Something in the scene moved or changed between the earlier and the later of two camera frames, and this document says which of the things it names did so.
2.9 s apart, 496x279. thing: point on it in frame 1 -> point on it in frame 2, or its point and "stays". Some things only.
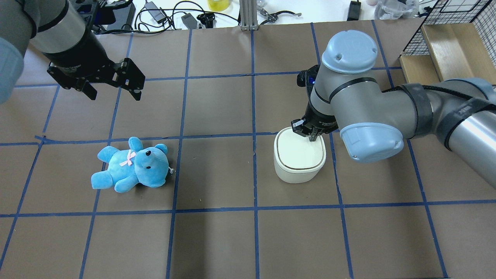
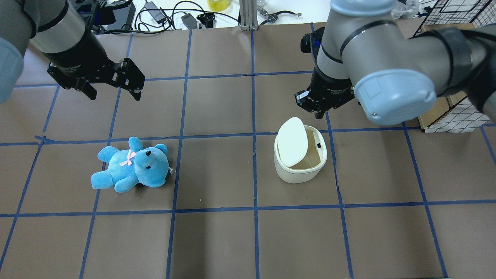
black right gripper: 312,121 -> 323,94
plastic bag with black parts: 394,9 stays
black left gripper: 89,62 stays
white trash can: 296,159 stays
